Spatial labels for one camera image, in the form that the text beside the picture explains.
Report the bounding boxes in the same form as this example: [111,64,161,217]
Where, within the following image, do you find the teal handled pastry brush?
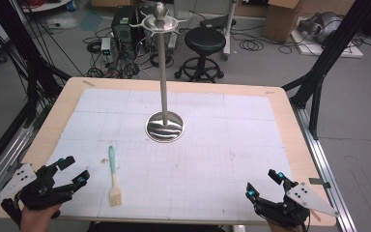
[107,145,124,208]

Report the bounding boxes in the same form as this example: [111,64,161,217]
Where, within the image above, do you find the black computer tower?
[110,5,137,54]

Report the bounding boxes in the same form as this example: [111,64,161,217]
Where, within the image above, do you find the white stand leg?
[221,0,239,61]

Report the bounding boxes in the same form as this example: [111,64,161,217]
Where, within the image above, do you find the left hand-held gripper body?
[0,162,75,227]

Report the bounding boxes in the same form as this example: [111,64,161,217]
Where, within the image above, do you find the cardboard box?
[263,0,304,44]

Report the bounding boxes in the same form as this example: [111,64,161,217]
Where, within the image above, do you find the person's left hand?
[19,202,63,232]

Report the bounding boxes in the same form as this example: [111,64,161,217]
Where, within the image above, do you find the white grid mat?
[44,87,300,224]

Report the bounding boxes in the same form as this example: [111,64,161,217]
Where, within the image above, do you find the aluminium rail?
[0,104,46,212]
[290,101,358,232]

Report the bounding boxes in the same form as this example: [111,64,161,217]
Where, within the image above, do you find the steel utensil stand with hooks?
[128,1,189,144]

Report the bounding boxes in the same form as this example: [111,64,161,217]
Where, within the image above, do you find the tangle of black cables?
[82,27,176,80]

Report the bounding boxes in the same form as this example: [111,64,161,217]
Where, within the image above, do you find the dark tape strip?
[308,177,332,189]

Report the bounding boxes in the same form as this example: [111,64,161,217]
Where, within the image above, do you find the black metal frame post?
[281,0,371,141]
[0,0,72,130]

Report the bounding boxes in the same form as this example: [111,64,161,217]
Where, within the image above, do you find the black round stool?
[174,26,227,84]

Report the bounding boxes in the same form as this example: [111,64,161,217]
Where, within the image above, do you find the silver grey helmet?
[297,11,343,44]

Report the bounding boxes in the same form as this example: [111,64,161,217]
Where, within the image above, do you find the white round table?
[19,0,73,15]

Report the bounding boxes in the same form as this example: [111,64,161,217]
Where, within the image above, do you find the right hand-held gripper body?
[253,182,340,229]

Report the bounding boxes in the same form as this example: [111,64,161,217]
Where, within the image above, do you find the small grey power supply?
[100,37,113,64]

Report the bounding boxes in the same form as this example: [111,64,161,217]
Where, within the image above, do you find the white flat board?
[289,17,365,59]

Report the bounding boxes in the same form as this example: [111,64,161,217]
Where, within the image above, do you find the person's right hand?
[265,217,307,232]

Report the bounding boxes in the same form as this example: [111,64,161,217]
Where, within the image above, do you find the coiled black cable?
[238,38,265,52]

